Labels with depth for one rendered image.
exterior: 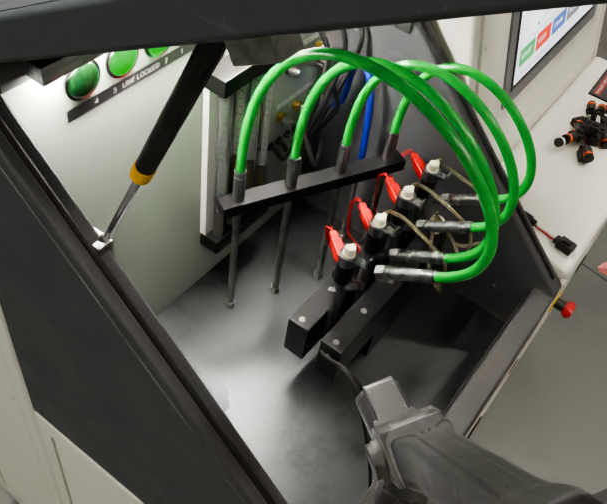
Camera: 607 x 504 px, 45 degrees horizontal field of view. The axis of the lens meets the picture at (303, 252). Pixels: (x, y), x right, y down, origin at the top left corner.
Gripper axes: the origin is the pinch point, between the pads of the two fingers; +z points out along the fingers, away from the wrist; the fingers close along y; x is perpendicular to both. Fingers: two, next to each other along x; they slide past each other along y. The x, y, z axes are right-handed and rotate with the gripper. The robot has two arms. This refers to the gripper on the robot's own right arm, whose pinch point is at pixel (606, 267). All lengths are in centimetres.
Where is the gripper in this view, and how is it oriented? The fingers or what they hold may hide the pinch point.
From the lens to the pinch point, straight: 99.6
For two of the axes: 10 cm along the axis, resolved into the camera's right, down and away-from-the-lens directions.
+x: -7.7, 4.1, -4.8
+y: -3.6, -9.1, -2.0
